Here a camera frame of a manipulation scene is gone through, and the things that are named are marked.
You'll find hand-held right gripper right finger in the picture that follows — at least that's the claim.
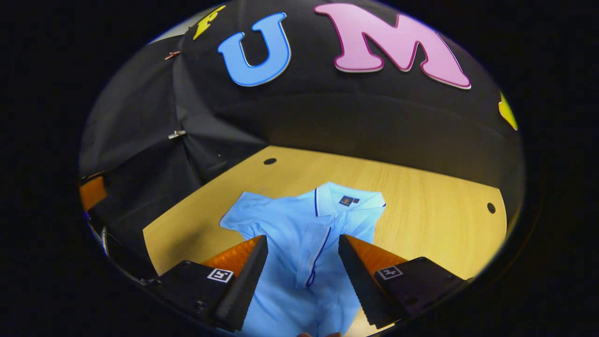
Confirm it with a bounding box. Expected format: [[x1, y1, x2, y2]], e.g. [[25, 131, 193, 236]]
[[338, 234, 473, 330]]

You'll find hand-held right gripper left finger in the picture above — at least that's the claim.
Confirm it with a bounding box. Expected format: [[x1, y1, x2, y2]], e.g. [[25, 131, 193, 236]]
[[147, 235, 269, 333]]

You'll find light blue T-shirt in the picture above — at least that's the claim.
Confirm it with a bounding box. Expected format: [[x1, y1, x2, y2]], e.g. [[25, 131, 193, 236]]
[[219, 182, 387, 337]]

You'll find black backdrop cloth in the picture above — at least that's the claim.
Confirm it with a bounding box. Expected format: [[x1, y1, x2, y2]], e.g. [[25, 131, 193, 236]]
[[79, 0, 525, 281]]

